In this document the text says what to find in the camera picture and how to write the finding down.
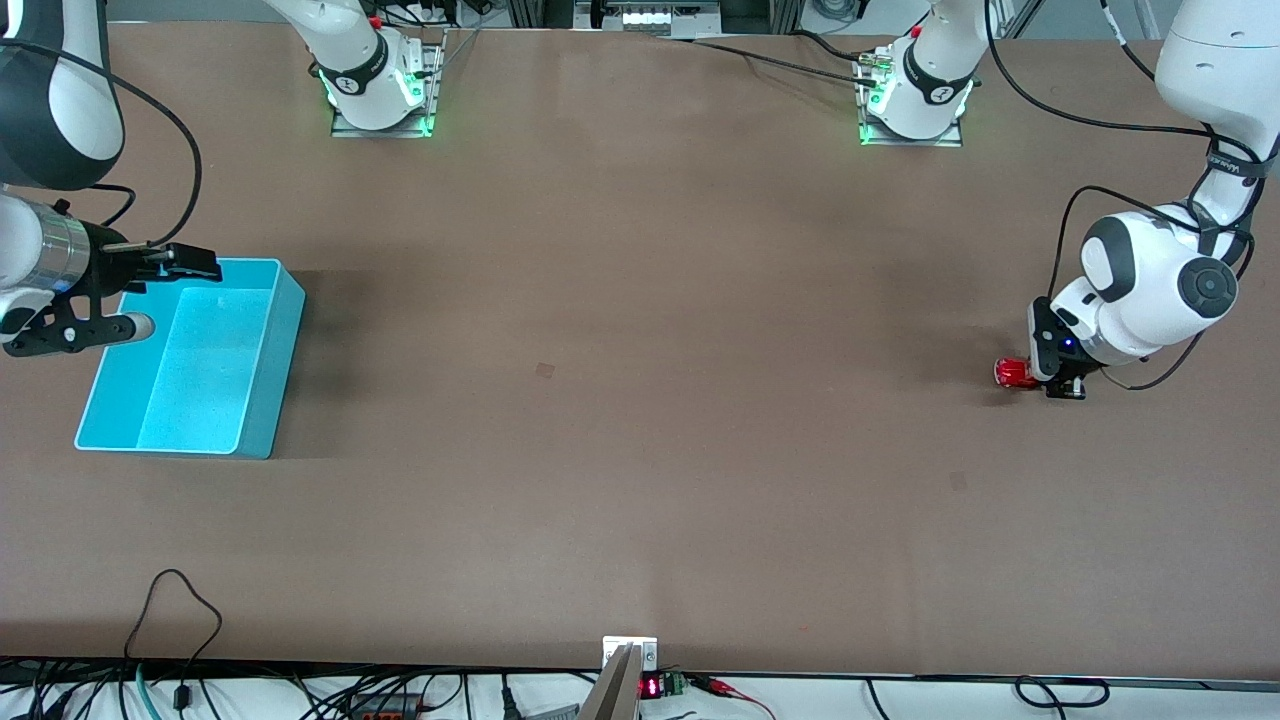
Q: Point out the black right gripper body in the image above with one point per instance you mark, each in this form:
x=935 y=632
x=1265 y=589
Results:
x=103 y=258

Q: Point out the red beetle toy car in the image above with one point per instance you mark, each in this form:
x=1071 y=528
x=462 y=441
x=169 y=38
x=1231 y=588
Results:
x=1014 y=374

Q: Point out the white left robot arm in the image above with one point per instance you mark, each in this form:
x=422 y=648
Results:
x=1140 y=290

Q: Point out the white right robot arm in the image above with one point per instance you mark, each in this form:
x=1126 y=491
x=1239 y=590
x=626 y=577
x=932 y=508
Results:
x=85 y=110

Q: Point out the blue plastic box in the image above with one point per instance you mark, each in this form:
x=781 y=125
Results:
x=200 y=380

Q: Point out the red digit display module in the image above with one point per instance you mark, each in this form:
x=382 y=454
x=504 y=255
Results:
x=662 y=686

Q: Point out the lit electronics rack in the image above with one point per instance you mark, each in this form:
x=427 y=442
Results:
x=650 y=15

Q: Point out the grey metal bar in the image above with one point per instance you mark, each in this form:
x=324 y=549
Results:
x=612 y=690

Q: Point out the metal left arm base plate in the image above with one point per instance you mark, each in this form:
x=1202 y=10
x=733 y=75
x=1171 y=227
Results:
x=915 y=142

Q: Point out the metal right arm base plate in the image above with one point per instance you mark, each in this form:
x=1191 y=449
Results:
x=435 y=80

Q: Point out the silver metal bracket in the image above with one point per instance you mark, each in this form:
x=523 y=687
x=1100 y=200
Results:
x=630 y=645

